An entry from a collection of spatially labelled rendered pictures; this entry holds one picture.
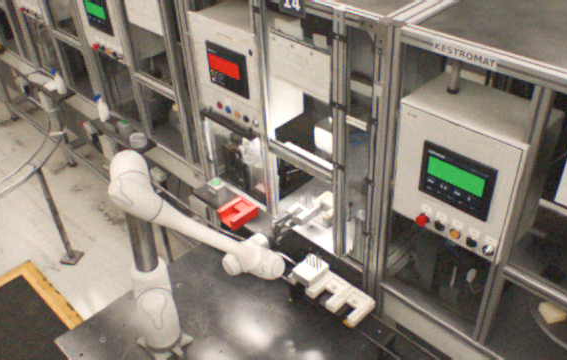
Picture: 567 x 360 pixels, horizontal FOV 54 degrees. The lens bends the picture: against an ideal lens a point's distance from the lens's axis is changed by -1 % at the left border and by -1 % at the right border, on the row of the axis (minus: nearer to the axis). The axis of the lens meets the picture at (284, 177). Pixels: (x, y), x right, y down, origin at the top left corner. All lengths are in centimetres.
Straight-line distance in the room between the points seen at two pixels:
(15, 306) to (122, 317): 135
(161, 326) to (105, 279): 156
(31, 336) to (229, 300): 148
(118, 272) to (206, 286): 127
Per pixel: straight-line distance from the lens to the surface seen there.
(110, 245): 415
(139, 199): 204
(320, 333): 255
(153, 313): 239
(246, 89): 239
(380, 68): 188
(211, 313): 266
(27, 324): 385
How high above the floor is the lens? 271
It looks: 37 degrees down
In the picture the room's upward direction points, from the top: 3 degrees counter-clockwise
